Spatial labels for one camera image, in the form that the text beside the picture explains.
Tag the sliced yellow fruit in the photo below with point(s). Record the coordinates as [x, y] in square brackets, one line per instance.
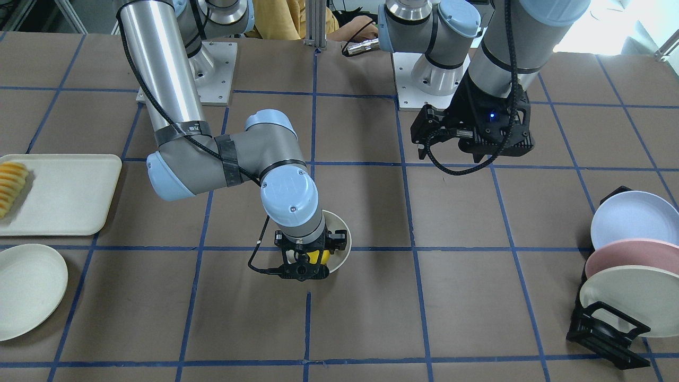
[13, 180]

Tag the blue plate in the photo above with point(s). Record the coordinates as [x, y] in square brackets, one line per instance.
[634, 215]

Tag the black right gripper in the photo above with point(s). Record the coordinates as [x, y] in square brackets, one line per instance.
[336, 243]

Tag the black dish rack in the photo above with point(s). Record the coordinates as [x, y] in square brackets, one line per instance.
[602, 338]

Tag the white ceramic bowl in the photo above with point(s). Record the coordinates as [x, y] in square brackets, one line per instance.
[339, 241]

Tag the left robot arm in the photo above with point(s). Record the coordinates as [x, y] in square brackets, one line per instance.
[517, 42]

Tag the aluminium frame post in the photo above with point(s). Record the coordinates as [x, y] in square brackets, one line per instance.
[315, 24]

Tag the yellow lemon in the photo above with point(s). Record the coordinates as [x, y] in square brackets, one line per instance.
[319, 257]

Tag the person in yellow shirt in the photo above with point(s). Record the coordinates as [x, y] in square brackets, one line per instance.
[286, 20]

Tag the pink plate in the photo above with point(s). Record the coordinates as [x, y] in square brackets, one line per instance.
[638, 252]

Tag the rectangular cream tray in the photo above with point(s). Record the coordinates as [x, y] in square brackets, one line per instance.
[65, 194]

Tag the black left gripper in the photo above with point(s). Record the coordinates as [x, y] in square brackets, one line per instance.
[462, 113]

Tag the round cream plate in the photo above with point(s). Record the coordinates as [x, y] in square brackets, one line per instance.
[33, 282]

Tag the cream plate in rack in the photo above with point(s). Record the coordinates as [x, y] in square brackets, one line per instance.
[646, 294]

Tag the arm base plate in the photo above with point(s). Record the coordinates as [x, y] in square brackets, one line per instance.
[217, 74]
[408, 90]

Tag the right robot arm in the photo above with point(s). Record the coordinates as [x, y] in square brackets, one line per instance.
[190, 160]

